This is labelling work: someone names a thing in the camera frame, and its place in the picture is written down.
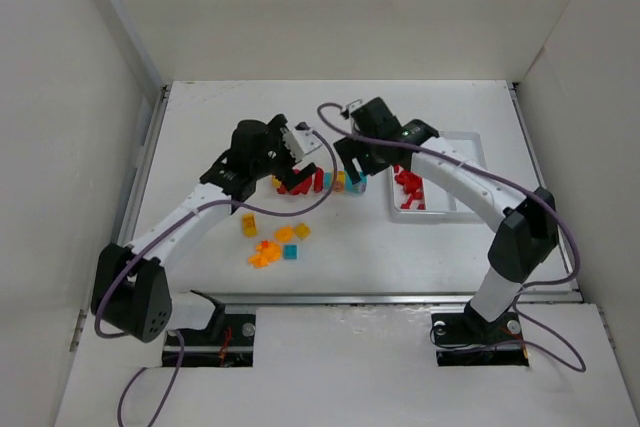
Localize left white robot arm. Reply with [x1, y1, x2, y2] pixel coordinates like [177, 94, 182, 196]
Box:
[91, 114, 323, 343]

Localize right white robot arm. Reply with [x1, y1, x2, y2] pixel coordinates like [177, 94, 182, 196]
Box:
[334, 98, 559, 325]

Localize red legos in tray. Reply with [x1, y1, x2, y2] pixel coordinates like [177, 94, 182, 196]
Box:
[391, 165, 426, 212]

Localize red rounded lego assembly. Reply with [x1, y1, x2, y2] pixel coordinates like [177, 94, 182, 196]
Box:
[272, 168, 324, 196]

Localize teal and yellow lego assembly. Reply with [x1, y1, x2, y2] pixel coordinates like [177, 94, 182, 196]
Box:
[322, 171, 367, 195]

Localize yellow 2x2 lego brick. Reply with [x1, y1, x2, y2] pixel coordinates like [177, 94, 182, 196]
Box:
[294, 223, 311, 240]

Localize orange D-shaped lego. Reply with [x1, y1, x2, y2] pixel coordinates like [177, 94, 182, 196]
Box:
[274, 226, 295, 243]

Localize yellow rounded lego piece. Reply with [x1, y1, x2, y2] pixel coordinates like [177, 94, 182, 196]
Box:
[241, 213, 258, 237]

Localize teal 2x2 lego brick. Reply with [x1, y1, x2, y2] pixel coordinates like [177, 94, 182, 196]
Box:
[283, 244, 298, 260]

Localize orange lego pile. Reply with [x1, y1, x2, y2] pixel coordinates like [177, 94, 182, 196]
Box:
[248, 241, 282, 269]

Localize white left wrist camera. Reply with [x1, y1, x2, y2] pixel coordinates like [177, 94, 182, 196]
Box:
[282, 122, 322, 164]

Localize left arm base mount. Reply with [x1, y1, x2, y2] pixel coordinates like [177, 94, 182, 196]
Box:
[161, 291, 256, 368]

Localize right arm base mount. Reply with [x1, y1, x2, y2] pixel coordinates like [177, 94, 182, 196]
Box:
[429, 312, 529, 367]

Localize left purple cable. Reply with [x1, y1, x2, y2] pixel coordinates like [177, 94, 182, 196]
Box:
[93, 120, 337, 427]

